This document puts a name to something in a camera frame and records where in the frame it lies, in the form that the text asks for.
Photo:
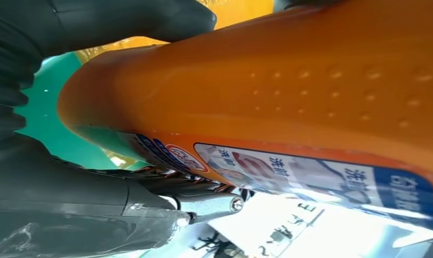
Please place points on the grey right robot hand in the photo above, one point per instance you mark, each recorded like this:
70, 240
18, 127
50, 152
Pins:
59, 213

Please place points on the white poster with black print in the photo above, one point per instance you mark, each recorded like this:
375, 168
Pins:
273, 228

